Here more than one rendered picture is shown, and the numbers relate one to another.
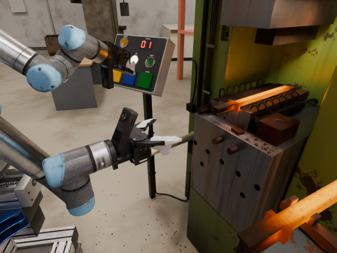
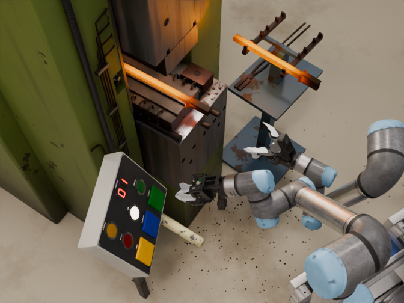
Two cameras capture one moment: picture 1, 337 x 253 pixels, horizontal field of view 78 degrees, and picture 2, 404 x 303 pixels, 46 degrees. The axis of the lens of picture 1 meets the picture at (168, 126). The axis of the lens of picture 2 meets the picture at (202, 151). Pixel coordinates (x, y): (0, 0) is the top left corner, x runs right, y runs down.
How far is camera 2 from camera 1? 191 cm
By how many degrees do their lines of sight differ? 76
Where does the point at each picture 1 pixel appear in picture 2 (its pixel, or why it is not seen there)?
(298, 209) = (290, 68)
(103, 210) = not seen: outside the picture
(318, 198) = (279, 61)
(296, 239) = (249, 92)
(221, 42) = (119, 95)
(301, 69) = not seen: hidden behind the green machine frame
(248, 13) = (184, 48)
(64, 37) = (272, 181)
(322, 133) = (195, 53)
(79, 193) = not seen: hidden behind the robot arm
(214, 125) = (196, 124)
